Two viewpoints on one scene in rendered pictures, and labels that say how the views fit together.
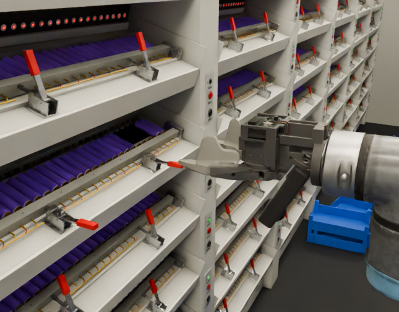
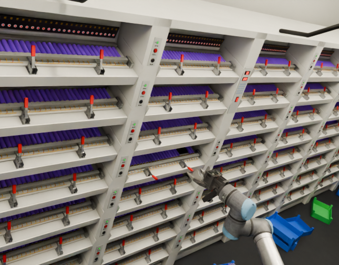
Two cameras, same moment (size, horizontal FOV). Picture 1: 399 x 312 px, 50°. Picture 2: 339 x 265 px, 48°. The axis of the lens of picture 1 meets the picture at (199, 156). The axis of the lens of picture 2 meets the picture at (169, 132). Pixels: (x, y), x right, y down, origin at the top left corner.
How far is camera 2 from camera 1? 127 cm
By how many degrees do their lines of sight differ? 13
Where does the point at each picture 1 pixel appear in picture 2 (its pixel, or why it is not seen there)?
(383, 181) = (230, 202)
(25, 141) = (149, 150)
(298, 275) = (243, 243)
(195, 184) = not seen: hidden behind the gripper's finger
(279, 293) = (227, 246)
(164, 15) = not seen: hidden behind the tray
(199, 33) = (220, 125)
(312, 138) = (222, 183)
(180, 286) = (176, 212)
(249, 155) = (205, 180)
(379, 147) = (234, 193)
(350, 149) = (227, 191)
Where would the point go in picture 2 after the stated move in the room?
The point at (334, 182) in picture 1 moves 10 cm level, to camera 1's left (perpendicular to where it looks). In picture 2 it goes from (221, 197) to (201, 188)
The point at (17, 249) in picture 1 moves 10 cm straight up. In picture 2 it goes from (134, 175) to (139, 160)
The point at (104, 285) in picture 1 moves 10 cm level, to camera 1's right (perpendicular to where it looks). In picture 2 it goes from (150, 197) to (166, 205)
